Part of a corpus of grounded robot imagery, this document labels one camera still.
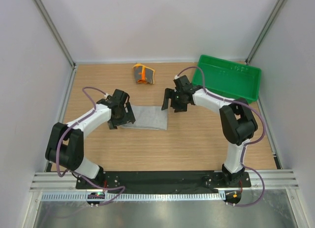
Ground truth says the right aluminium frame post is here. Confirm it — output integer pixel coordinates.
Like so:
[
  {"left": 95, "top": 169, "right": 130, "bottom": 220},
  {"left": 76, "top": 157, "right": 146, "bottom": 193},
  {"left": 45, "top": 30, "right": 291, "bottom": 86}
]
[{"left": 245, "top": 0, "right": 287, "bottom": 65}]

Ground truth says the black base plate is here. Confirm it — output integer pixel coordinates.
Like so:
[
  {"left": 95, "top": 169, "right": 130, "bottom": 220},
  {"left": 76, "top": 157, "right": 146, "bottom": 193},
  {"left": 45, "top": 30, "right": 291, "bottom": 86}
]
[{"left": 75, "top": 170, "right": 252, "bottom": 195}]

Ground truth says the rolled grey orange towel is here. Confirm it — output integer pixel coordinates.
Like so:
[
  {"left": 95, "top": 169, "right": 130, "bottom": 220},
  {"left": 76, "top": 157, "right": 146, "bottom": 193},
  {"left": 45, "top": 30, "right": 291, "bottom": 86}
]
[{"left": 132, "top": 63, "right": 155, "bottom": 85}]

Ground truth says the left aluminium frame post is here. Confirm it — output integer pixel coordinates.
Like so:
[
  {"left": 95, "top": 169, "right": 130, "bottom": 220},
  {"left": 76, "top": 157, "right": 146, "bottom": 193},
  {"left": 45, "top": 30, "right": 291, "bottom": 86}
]
[{"left": 28, "top": 0, "right": 76, "bottom": 67}]

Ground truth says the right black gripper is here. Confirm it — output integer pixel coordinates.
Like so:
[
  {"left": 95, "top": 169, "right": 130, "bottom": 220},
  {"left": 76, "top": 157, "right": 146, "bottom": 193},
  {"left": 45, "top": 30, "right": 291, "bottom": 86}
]
[{"left": 162, "top": 88, "right": 188, "bottom": 113}]

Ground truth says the green plastic tray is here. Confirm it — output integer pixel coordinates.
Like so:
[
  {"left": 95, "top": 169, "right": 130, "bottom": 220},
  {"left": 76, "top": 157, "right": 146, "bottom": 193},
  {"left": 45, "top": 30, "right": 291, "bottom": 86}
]
[{"left": 198, "top": 55, "right": 261, "bottom": 103}]

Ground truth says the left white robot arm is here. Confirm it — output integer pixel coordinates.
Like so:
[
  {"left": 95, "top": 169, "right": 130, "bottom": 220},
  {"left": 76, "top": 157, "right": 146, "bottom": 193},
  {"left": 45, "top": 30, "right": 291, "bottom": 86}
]
[{"left": 45, "top": 89, "right": 135, "bottom": 189}]

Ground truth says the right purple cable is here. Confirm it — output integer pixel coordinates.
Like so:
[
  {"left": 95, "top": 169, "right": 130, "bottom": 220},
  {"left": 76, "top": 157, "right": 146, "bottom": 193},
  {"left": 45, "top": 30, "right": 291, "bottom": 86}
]
[{"left": 174, "top": 66, "right": 268, "bottom": 208}]

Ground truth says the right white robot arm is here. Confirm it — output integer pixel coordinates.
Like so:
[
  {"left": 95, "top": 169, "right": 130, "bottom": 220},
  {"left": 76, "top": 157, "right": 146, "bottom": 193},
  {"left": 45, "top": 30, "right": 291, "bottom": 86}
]
[{"left": 161, "top": 75, "right": 258, "bottom": 187}]

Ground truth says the grey panda towel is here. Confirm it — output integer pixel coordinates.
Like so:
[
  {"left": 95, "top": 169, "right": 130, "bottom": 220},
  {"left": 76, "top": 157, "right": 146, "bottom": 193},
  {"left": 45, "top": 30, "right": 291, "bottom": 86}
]
[{"left": 121, "top": 105, "right": 168, "bottom": 130}]

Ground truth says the purple cable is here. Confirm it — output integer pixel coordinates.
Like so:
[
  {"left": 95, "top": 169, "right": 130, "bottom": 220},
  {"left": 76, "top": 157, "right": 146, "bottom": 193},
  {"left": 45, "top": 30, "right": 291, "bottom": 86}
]
[
  {"left": 56, "top": 87, "right": 126, "bottom": 207},
  {"left": 174, "top": 66, "right": 268, "bottom": 208}
]

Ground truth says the white slotted cable duct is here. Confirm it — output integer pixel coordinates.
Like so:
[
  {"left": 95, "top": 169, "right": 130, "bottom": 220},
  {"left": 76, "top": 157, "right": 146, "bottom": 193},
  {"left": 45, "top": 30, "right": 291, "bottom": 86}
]
[{"left": 40, "top": 191, "right": 225, "bottom": 202}]

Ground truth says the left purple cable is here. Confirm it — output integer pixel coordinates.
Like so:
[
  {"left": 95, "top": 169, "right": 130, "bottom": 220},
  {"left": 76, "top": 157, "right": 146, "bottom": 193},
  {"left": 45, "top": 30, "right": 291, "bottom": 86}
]
[{"left": 56, "top": 87, "right": 126, "bottom": 207}]

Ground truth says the aluminium frame post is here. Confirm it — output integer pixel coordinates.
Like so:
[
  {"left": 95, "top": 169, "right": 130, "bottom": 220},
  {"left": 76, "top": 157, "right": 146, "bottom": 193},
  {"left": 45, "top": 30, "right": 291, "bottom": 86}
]
[
  {"left": 28, "top": 0, "right": 76, "bottom": 67},
  {"left": 245, "top": 0, "right": 287, "bottom": 65}
]

